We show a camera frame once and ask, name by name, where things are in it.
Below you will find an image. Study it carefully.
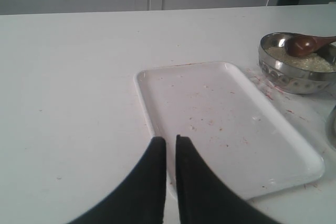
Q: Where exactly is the wide steel bowl with rice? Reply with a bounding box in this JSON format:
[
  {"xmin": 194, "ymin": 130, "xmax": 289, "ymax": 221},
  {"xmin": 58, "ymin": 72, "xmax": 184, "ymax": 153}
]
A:
[{"xmin": 258, "ymin": 32, "xmax": 335, "ymax": 94}]

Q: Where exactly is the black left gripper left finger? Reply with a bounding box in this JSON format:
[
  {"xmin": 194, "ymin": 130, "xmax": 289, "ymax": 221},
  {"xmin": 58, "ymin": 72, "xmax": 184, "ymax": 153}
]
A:
[{"xmin": 71, "ymin": 137, "xmax": 166, "ymax": 223}]

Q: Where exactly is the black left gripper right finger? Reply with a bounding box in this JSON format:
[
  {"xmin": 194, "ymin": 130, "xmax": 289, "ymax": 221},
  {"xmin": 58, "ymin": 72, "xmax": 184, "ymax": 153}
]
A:
[{"xmin": 175, "ymin": 135, "xmax": 278, "ymax": 223}]

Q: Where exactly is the brown wooden spoon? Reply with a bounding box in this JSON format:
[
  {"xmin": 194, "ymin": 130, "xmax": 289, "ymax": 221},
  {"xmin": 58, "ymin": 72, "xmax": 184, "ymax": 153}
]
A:
[{"xmin": 285, "ymin": 35, "xmax": 335, "ymax": 58}]

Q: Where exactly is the white rectangular plastic tray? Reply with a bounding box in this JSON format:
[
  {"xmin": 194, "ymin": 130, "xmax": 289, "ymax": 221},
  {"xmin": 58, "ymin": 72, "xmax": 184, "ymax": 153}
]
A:
[{"xmin": 134, "ymin": 61, "xmax": 325, "ymax": 199}]

